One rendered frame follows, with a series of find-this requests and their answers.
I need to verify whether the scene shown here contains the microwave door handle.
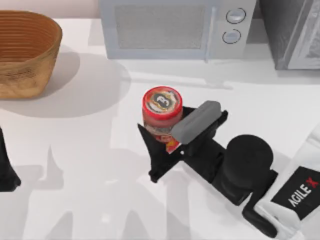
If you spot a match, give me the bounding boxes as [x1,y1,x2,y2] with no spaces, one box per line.
[204,6,217,64]

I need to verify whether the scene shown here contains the grey cabinet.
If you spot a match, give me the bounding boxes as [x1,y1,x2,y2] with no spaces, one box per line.
[259,0,320,71]

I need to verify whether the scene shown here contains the round microwave knob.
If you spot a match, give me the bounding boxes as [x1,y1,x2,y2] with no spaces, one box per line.
[225,7,247,25]
[221,28,242,46]

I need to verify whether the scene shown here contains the pale microwave oven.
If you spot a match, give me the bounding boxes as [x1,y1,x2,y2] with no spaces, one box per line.
[98,0,259,64]

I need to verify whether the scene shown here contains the brown woven basket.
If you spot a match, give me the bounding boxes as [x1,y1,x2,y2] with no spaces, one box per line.
[0,10,63,100]

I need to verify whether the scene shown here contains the red lidded jar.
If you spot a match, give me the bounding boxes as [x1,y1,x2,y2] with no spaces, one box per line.
[141,85,185,154]

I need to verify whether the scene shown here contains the microwave door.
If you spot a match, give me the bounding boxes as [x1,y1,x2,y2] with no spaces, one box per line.
[99,0,216,60]

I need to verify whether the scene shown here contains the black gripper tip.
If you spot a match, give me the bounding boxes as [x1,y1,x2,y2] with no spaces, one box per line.
[0,126,22,193]

